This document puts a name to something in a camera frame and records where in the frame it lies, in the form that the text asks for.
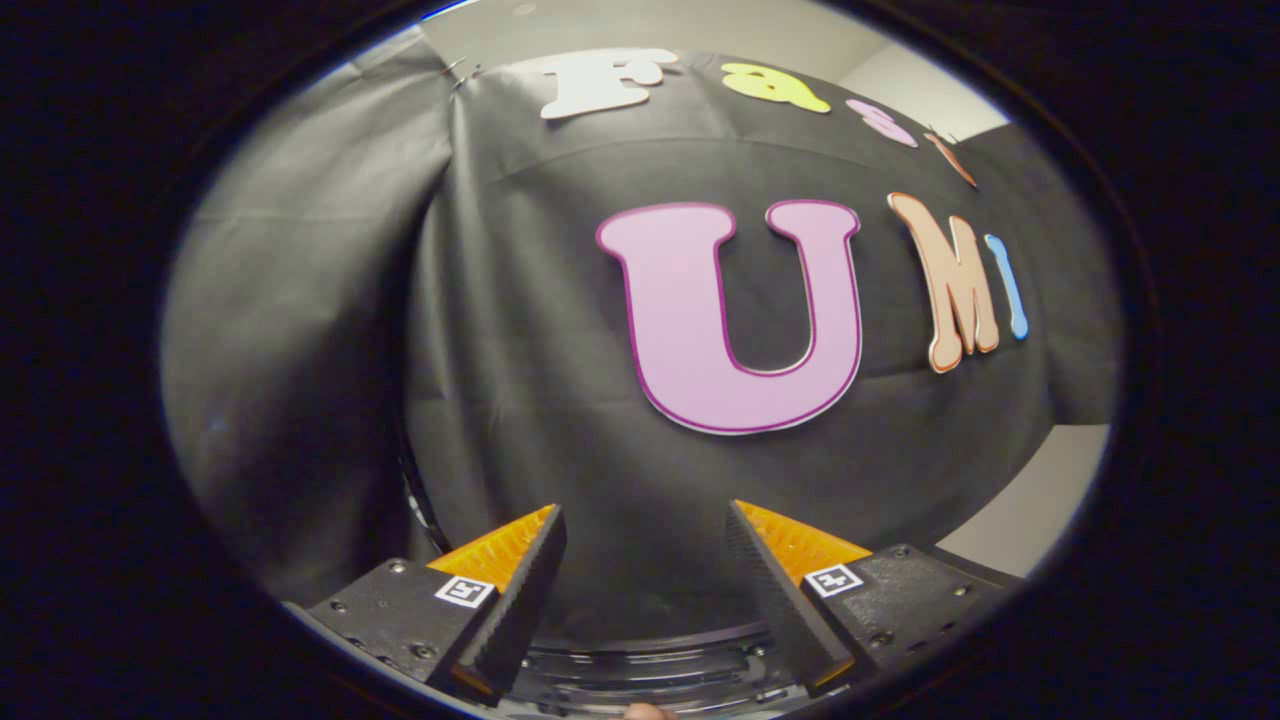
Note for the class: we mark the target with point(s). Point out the grey washing machine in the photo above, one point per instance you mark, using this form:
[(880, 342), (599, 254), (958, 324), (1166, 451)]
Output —
[(650, 665)]

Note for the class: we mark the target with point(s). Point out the black backdrop cloth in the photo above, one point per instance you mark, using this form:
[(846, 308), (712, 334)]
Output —
[(500, 300)]

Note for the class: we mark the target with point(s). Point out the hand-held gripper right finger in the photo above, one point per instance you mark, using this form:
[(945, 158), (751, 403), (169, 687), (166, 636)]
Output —
[(775, 600)]

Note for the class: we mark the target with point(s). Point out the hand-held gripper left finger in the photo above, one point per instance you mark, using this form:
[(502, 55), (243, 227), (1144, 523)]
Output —
[(525, 600)]

